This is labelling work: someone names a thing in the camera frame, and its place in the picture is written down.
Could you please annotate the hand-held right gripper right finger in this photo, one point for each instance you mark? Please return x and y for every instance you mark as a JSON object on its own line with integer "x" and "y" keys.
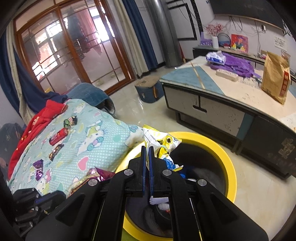
{"x": 151, "y": 176}

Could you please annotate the grey heart print cushion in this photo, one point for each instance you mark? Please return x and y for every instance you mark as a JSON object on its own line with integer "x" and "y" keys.
{"x": 9, "y": 134}

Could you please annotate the red flower branches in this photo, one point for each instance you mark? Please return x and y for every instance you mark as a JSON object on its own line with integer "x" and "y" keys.
{"x": 214, "y": 29}

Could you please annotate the colourful painting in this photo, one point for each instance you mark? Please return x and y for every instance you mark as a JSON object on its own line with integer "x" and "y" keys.
{"x": 239, "y": 42}

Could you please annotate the grey tower air conditioner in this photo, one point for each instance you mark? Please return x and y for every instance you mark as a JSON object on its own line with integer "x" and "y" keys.
{"x": 166, "y": 34}

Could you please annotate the green candy wrapper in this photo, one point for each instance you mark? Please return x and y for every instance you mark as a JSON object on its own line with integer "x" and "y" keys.
{"x": 70, "y": 121}

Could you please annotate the wooden frame glass door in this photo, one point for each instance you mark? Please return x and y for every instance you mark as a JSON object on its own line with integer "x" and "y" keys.
{"x": 69, "y": 69}

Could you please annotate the blue rubber glove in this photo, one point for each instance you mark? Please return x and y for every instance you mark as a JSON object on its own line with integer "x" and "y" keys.
{"x": 182, "y": 174}

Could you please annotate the dark chocolate bar wrapper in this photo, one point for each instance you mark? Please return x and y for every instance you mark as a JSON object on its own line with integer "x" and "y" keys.
{"x": 56, "y": 151}

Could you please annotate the red candy wrapper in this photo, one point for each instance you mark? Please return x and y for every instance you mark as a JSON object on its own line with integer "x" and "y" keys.
{"x": 58, "y": 136}

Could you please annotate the white plastic bag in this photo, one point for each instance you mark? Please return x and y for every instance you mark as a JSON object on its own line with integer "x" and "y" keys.
{"x": 159, "y": 201}

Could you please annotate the purple cloth bag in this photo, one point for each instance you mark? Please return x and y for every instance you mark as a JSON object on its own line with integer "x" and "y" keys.
{"x": 238, "y": 66}

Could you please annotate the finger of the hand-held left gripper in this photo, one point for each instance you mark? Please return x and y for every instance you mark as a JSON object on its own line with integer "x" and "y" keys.
{"x": 50, "y": 200}

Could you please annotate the purple box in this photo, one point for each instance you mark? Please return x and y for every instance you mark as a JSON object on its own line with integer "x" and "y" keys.
{"x": 205, "y": 40}

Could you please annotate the yellow snack packet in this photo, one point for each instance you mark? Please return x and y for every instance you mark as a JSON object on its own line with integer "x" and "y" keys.
{"x": 161, "y": 139}

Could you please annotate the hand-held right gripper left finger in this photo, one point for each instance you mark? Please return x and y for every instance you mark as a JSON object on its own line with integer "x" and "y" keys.
{"x": 144, "y": 176}

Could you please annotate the purple candy wrapper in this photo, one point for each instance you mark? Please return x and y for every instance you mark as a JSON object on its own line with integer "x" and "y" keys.
{"x": 38, "y": 169}

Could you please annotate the dark television cabinet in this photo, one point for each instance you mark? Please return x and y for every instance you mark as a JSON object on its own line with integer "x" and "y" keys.
{"x": 201, "y": 52}

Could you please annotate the hanging pink clothes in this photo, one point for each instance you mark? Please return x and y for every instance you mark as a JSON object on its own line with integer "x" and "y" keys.
{"x": 86, "y": 30}

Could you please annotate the red quilted blanket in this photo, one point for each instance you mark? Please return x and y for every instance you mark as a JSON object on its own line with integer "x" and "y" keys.
{"x": 39, "y": 120}

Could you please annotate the white vase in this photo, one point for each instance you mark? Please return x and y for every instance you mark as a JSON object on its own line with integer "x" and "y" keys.
{"x": 215, "y": 42}

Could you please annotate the cream curtain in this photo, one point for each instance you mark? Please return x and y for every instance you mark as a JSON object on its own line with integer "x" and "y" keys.
{"x": 16, "y": 76}
{"x": 134, "y": 46}

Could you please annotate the white wall paper note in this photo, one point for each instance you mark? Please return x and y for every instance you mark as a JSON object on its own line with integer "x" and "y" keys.
{"x": 279, "y": 42}

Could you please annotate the blue white tissue pack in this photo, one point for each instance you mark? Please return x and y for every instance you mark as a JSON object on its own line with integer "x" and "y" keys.
{"x": 216, "y": 58}

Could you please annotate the white power strip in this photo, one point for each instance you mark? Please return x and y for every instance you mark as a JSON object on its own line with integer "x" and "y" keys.
{"x": 226, "y": 75}

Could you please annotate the marble top coffee table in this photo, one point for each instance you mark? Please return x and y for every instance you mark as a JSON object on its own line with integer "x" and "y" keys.
{"x": 219, "y": 111}

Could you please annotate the black bin with yellow rim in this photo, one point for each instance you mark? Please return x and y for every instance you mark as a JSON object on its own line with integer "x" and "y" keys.
{"x": 208, "y": 143}

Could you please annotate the blue curtain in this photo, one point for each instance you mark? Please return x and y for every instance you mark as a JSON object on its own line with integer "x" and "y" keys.
{"x": 30, "y": 92}
{"x": 143, "y": 34}

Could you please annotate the black television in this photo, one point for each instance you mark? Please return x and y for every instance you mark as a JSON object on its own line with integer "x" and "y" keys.
{"x": 242, "y": 9}

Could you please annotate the brown paper bag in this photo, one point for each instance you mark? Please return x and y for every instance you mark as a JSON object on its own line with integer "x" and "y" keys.
{"x": 275, "y": 76}

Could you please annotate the magenta foil wrapper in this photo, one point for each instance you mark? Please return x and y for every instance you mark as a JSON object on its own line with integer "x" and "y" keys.
{"x": 101, "y": 173}

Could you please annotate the blue plush cushion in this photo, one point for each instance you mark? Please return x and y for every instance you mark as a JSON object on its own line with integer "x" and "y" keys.
{"x": 90, "y": 95}

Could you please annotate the blue square stool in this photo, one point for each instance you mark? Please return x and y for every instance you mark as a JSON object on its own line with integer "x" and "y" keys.
{"x": 148, "y": 89}

